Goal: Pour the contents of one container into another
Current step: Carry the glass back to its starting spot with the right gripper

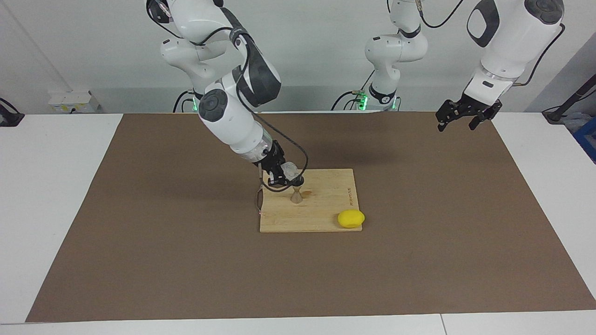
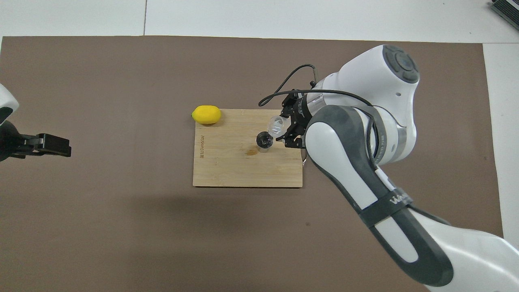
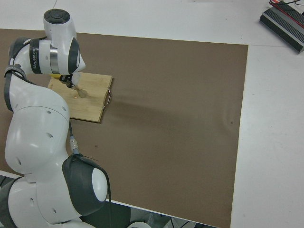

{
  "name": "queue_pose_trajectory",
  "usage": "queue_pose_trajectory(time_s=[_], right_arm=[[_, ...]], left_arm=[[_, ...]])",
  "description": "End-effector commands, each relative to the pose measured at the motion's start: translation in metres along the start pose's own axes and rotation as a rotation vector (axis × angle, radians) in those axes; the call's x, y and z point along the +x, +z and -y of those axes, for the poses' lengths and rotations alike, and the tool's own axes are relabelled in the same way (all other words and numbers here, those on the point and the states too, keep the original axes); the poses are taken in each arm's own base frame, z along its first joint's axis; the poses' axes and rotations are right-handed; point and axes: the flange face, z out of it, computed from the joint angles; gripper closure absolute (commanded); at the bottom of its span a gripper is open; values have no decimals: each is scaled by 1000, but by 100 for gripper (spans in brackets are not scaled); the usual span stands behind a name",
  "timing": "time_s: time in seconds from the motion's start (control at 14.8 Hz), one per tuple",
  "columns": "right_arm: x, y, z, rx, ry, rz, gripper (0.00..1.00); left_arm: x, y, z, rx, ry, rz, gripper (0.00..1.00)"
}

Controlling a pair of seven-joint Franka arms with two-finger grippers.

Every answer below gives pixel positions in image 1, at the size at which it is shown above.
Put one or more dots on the bamboo cutting board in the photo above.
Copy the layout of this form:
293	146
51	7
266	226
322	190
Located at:
321	204

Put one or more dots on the white power strip box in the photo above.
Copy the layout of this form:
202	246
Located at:
72	101

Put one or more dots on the clear glass cup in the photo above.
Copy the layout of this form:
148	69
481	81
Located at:
290	170

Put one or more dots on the brown paper table mat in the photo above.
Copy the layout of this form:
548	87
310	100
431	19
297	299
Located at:
298	270

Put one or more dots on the blue box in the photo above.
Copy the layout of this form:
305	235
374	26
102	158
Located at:
587	139

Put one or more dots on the yellow lemon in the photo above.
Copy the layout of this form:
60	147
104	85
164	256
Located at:
350	219

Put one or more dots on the black tripod stand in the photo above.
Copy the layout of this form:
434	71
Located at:
565	104

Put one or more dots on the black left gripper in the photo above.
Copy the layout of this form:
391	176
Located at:
479	107

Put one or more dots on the black clamp stand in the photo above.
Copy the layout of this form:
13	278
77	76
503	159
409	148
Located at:
9	118

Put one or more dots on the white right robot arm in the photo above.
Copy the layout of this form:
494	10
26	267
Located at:
233	121

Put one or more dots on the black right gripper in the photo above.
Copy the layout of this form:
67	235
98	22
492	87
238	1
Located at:
271	156

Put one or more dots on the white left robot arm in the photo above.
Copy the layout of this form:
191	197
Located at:
507	42

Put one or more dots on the steel double jigger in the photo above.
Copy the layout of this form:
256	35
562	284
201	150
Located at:
296	196

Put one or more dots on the crumpled clear plastic bag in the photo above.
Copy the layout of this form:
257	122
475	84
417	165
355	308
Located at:
572	122

